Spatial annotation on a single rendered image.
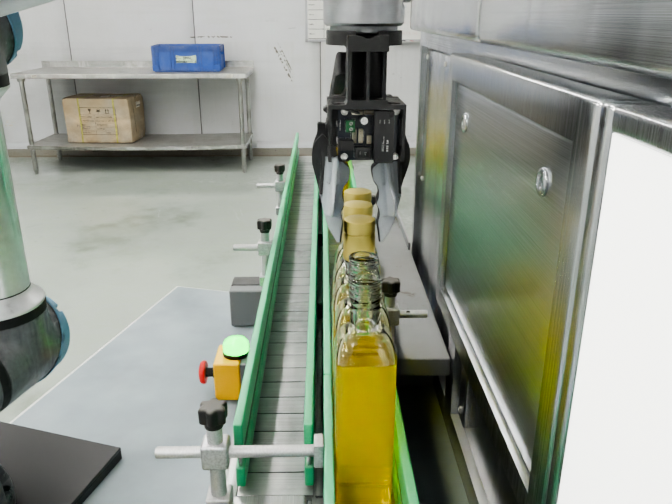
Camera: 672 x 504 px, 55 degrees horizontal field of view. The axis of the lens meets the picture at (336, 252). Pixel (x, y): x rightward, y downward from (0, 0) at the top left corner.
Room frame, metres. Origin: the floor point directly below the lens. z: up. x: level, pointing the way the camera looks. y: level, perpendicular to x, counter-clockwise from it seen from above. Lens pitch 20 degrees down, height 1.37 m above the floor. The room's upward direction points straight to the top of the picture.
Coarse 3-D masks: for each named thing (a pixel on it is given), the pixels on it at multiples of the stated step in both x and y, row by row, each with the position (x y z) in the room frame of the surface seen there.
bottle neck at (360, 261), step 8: (352, 256) 0.59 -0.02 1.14; (360, 256) 0.61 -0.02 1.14; (368, 256) 0.60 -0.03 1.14; (376, 256) 0.59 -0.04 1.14; (352, 264) 0.59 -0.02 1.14; (360, 264) 0.58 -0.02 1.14; (368, 264) 0.58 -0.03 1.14; (376, 264) 0.59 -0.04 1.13; (352, 272) 0.59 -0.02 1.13; (360, 272) 0.58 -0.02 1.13; (368, 272) 0.58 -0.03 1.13; (376, 272) 0.59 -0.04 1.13
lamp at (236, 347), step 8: (232, 336) 0.97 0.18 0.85; (240, 336) 0.97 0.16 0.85; (224, 344) 0.95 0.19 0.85; (232, 344) 0.95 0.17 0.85; (240, 344) 0.95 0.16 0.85; (248, 344) 0.96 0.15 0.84; (224, 352) 0.95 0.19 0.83; (232, 352) 0.94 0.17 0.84; (240, 352) 0.95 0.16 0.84; (248, 352) 0.96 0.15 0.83
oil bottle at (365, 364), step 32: (352, 352) 0.51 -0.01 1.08; (384, 352) 0.51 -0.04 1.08; (352, 384) 0.51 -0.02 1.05; (384, 384) 0.51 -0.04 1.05; (352, 416) 0.51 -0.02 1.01; (384, 416) 0.51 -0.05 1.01; (352, 448) 0.51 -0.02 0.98; (384, 448) 0.51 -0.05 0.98; (352, 480) 0.51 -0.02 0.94; (384, 480) 0.51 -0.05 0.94
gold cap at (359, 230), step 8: (352, 216) 0.66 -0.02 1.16; (360, 216) 0.66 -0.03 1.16; (368, 216) 0.66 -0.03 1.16; (344, 224) 0.65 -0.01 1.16; (352, 224) 0.64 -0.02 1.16; (360, 224) 0.64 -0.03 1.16; (368, 224) 0.64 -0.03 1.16; (344, 232) 0.65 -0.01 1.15; (352, 232) 0.64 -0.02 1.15; (360, 232) 0.64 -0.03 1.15; (368, 232) 0.64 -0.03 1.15; (344, 240) 0.65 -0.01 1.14; (352, 240) 0.64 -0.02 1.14; (360, 240) 0.64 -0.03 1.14; (368, 240) 0.64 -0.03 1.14; (344, 248) 0.65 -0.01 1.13; (352, 248) 0.64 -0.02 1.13; (360, 248) 0.64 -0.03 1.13; (368, 248) 0.64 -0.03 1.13; (344, 256) 0.65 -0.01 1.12
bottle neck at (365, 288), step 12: (360, 276) 0.55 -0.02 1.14; (372, 276) 0.55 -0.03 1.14; (360, 288) 0.53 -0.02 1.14; (372, 288) 0.53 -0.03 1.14; (360, 300) 0.53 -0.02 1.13; (372, 300) 0.53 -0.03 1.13; (360, 312) 0.53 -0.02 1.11; (372, 312) 0.53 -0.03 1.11; (360, 324) 0.53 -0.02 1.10; (372, 324) 0.53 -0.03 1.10
